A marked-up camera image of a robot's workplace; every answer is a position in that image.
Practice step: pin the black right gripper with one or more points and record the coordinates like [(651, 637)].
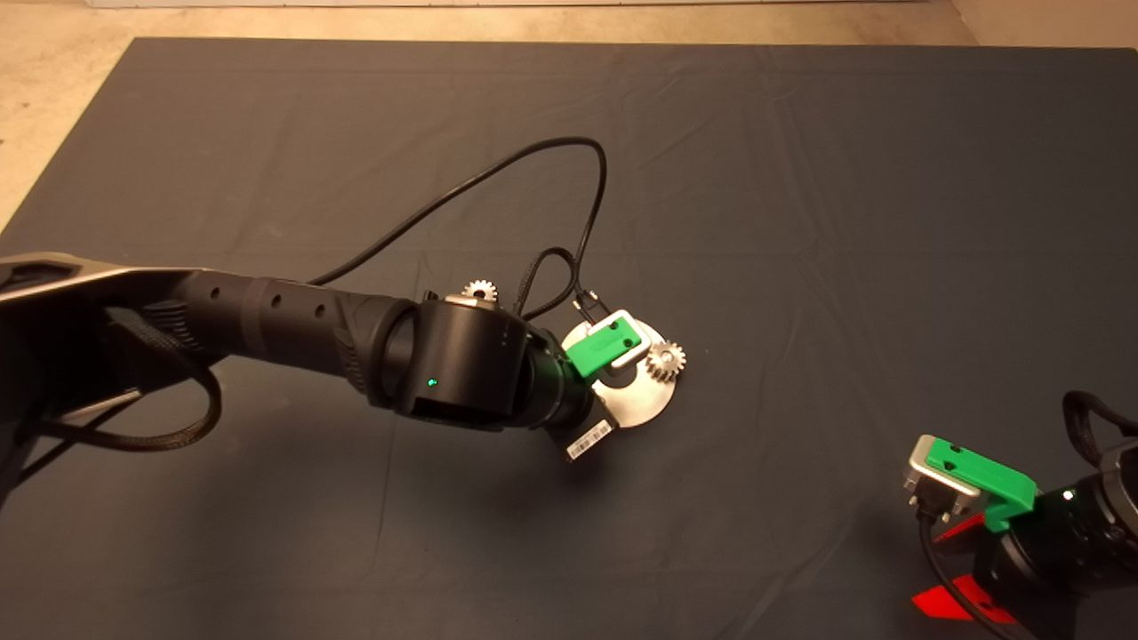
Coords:
[(1040, 560)]

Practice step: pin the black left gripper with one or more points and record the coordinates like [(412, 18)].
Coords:
[(560, 400)]

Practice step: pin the small steel planetary gear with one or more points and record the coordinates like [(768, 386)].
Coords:
[(656, 369), (469, 290)]

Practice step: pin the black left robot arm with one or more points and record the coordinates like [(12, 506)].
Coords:
[(284, 320)]

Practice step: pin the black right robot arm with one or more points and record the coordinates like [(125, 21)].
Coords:
[(1125, 507)]

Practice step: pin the round metal carrier plate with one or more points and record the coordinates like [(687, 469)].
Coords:
[(636, 404)]

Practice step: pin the dark grey table cloth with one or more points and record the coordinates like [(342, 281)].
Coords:
[(800, 178)]

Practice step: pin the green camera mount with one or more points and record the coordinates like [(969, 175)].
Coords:
[(600, 351), (978, 471)]

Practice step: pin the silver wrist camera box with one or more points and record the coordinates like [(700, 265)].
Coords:
[(643, 354), (933, 484)]

